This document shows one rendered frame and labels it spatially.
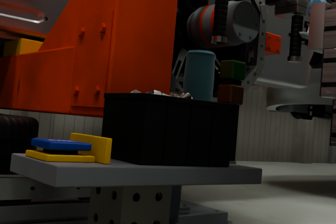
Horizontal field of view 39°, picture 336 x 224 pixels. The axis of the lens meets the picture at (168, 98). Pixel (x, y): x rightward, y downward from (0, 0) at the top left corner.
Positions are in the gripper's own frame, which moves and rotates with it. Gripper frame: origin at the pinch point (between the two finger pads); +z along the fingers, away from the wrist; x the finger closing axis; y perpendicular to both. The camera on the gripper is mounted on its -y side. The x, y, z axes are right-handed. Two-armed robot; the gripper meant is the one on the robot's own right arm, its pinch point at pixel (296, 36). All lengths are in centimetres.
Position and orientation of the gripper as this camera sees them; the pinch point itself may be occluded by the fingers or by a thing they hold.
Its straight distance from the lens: 155.7
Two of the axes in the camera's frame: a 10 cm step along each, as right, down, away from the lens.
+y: 0.9, -9.9, 0.5
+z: -7.7, -1.0, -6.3
